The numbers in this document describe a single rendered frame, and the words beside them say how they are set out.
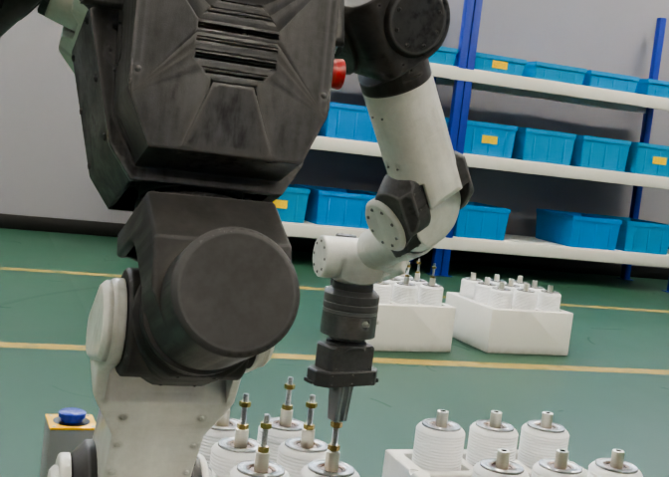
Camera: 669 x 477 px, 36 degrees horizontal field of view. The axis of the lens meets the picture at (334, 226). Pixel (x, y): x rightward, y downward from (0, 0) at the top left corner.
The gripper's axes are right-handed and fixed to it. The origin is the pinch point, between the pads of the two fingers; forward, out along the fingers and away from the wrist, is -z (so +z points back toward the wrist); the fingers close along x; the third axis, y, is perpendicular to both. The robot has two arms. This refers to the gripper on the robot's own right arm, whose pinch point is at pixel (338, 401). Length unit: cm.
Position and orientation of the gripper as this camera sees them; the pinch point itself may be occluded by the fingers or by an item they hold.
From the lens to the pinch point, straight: 164.9
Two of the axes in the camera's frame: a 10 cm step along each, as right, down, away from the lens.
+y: 5.7, 1.3, -8.1
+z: 1.2, -9.9, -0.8
